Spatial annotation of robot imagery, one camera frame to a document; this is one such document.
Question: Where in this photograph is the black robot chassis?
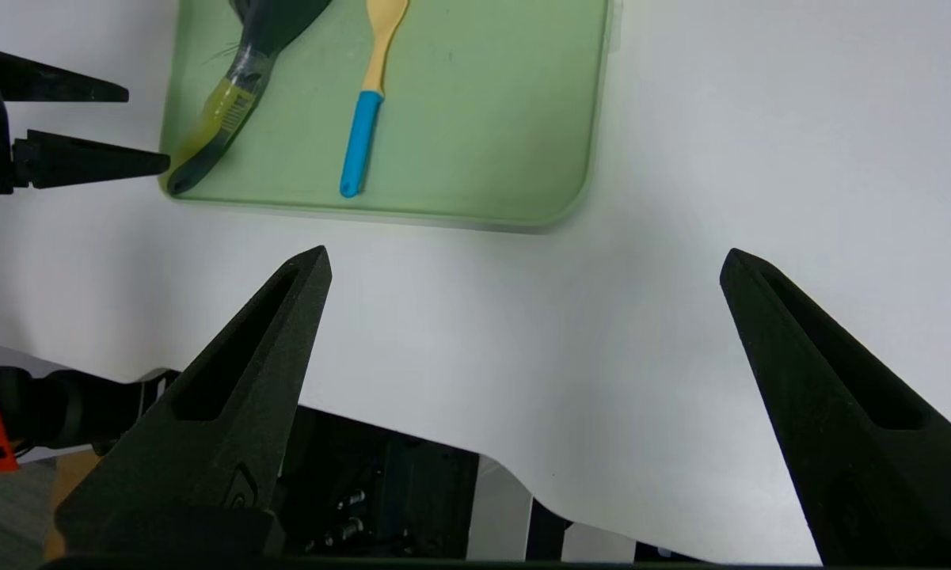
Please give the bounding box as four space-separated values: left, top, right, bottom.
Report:
273 405 706 564

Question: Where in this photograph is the green plastic tray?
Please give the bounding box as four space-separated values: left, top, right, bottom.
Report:
158 0 612 232

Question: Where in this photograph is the yellow spoon with blue handle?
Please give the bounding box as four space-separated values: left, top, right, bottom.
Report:
339 0 409 199

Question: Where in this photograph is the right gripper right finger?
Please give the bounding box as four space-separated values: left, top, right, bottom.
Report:
719 248 951 564

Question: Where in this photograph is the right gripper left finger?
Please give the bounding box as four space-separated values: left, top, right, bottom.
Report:
55 245 333 559

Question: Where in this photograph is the grey brush with green handle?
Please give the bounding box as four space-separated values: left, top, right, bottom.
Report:
166 0 333 196

